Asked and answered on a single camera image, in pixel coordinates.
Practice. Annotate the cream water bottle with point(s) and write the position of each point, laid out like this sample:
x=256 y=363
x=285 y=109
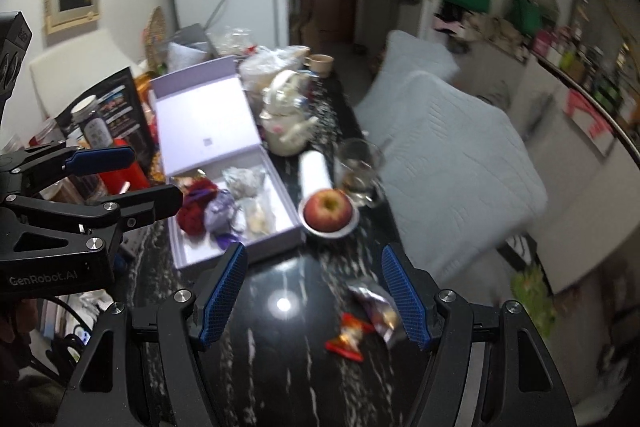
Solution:
x=285 y=127

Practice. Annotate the red orange snack packet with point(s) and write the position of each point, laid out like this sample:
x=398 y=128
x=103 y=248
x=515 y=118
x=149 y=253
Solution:
x=350 y=337

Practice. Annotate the white label jar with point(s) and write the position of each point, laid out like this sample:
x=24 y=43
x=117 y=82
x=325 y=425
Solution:
x=95 y=127

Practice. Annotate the white paper roll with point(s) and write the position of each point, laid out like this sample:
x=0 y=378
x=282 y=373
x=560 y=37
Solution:
x=315 y=169

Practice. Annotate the beige mug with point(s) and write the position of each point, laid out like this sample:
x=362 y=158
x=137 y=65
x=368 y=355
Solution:
x=321 y=66

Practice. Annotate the clear packet with yellow contents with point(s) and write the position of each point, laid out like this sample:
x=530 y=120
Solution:
x=257 y=219

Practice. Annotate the silver purple snack packet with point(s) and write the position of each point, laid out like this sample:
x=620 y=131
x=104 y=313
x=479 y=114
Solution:
x=375 y=307

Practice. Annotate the red apple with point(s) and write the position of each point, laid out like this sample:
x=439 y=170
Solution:
x=327 y=207

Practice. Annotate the clear plastic bag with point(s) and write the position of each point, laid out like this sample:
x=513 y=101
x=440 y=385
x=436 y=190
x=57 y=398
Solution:
x=260 y=64

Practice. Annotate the dark red foil packet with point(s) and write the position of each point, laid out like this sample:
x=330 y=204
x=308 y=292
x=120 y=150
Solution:
x=195 y=214

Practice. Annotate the clear cellophane bag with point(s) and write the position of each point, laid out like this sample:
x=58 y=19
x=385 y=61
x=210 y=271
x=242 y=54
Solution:
x=232 y=39

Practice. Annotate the grey quilted cushion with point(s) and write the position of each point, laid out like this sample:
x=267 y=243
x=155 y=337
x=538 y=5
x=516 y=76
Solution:
x=415 y=57
x=450 y=157

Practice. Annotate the white chair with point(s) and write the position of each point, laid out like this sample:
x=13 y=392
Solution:
x=65 y=72

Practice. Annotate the white refrigerator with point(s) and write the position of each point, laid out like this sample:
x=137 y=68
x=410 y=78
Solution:
x=250 y=2

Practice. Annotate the white plate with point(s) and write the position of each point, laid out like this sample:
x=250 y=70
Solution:
x=325 y=233

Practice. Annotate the lavender gift box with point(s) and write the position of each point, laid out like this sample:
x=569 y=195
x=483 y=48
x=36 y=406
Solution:
x=210 y=122

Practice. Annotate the green plastic bag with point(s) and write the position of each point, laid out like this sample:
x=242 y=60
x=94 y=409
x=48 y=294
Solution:
x=535 y=302

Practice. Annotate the red white carton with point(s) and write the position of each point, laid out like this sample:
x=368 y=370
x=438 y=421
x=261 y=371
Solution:
x=590 y=117

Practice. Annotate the brown red patterned snack packet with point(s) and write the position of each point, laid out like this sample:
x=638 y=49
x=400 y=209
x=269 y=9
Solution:
x=192 y=181

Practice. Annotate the pale patterned snack packet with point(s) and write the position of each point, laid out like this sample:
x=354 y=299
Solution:
x=244 y=181

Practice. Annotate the purple foil packet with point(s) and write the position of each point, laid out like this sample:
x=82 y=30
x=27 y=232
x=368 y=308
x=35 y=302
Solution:
x=220 y=212

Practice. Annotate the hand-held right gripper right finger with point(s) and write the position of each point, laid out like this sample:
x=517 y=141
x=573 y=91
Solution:
x=405 y=302

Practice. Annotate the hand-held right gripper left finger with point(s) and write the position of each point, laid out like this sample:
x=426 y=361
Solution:
x=222 y=297

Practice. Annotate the glass cup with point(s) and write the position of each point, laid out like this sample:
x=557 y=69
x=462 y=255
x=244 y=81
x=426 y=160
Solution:
x=360 y=172

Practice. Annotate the red bottle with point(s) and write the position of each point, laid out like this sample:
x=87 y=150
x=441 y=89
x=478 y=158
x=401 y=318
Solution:
x=125 y=179

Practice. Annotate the black printed box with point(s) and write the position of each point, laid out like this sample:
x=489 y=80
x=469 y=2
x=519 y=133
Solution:
x=120 y=107

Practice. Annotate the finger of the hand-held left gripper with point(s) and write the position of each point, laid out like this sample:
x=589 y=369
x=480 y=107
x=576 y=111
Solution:
x=100 y=159
x=145 y=204

